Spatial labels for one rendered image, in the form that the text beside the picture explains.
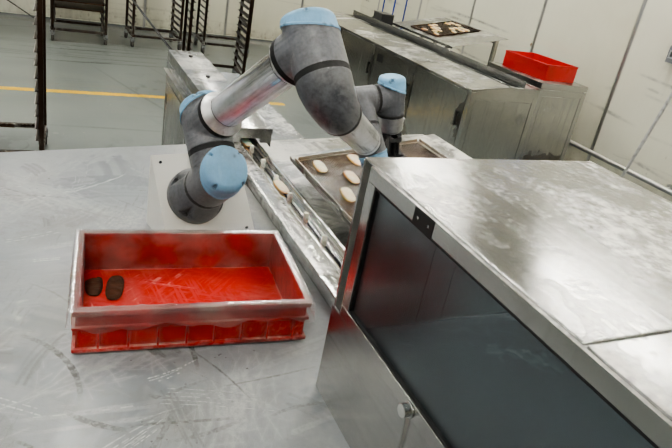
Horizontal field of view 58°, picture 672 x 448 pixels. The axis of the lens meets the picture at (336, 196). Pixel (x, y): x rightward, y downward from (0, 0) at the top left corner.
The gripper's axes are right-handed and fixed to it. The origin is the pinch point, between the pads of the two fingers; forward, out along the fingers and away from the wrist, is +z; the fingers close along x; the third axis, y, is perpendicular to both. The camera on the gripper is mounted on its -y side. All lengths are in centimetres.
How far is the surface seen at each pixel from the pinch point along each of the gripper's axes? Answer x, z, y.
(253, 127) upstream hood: -30, 1, -63
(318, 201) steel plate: -14.6, 12.8, -21.5
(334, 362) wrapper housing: -33, -3, 70
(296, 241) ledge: -29.0, 5.1, 14.1
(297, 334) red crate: -36, 6, 51
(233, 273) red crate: -47, 6, 25
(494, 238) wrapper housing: -18, -40, 91
